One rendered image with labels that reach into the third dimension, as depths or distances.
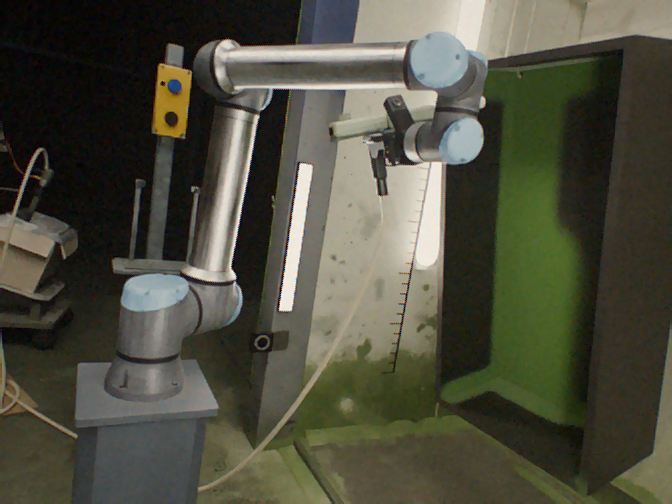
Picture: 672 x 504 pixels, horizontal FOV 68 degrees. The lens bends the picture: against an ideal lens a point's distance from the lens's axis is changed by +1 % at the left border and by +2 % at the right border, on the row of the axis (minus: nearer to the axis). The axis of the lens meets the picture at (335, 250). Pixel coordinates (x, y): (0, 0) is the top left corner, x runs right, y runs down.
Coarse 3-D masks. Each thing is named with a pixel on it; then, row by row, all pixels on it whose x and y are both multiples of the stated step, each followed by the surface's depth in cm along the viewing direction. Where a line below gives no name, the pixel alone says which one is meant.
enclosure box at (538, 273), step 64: (512, 64) 138; (576, 64) 159; (640, 64) 113; (512, 128) 182; (576, 128) 162; (640, 128) 118; (448, 192) 171; (512, 192) 186; (576, 192) 165; (640, 192) 124; (448, 256) 177; (512, 256) 191; (576, 256) 168; (640, 256) 130; (448, 320) 184; (512, 320) 195; (576, 320) 172; (640, 320) 136; (448, 384) 190; (512, 384) 199; (576, 384) 176; (640, 384) 143; (512, 448) 159; (576, 448) 159; (640, 448) 151
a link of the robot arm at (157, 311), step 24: (144, 288) 116; (168, 288) 118; (192, 288) 128; (120, 312) 119; (144, 312) 115; (168, 312) 117; (192, 312) 124; (120, 336) 118; (144, 336) 116; (168, 336) 119
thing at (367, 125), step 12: (408, 108) 133; (420, 108) 132; (432, 108) 134; (348, 120) 125; (360, 120) 125; (372, 120) 127; (384, 120) 128; (420, 120) 133; (432, 120) 135; (336, 132) 123; (348, 132) 124; (360, 132) 126; (372, 132) 127; (384, 156) 131; (372, 168) 132; (384, 168) 131; (384, 180) 132; (384, 192) 133
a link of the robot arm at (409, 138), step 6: (414, 126) 110; (420, 126) 108; (408, 132) 111; (414, 132) 109; (408, 138) 110; (414, 138) 108; (408, 144) 110; (408, 150) 111; (414, 150) 109; (408, 156) 113; (414, 156) 111; (426, 162) 111
